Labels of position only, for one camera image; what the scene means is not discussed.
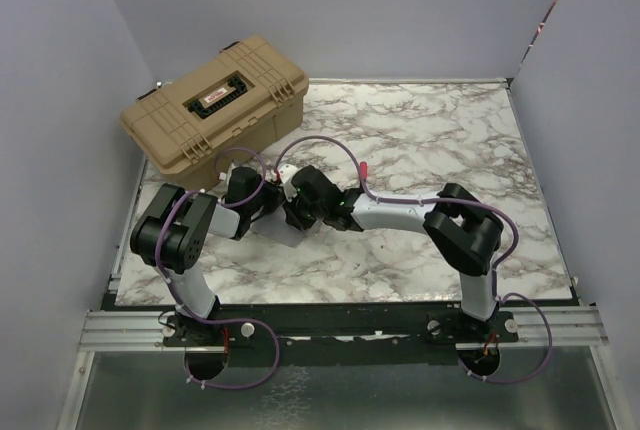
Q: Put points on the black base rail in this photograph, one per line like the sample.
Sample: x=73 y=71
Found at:
x=336 y=334

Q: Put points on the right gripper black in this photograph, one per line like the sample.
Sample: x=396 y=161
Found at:
x=292 y=216

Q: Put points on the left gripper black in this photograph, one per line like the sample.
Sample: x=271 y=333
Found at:
x=273 y=194

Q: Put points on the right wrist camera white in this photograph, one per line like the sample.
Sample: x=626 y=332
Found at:
x=286 y=172

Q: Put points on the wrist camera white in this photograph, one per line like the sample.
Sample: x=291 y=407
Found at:
x=286 y=172
x=225 y=176

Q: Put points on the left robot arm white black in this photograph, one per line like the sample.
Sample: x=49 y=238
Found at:
x=170 y=234

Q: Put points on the tan plastic tool case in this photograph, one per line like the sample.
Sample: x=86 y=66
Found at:
x=245 y=99

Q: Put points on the grey envelope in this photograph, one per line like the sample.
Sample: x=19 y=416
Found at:
x=274 y=228

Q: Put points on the aluminium extrusion frame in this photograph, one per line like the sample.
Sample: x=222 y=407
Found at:
x=122 y=332

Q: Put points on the red handled screwdriver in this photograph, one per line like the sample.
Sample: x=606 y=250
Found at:
x=363 y=171

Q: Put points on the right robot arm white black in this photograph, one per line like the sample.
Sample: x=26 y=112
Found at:
x=466 y=235

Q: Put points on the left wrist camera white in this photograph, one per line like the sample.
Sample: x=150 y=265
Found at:
x=225 y=176

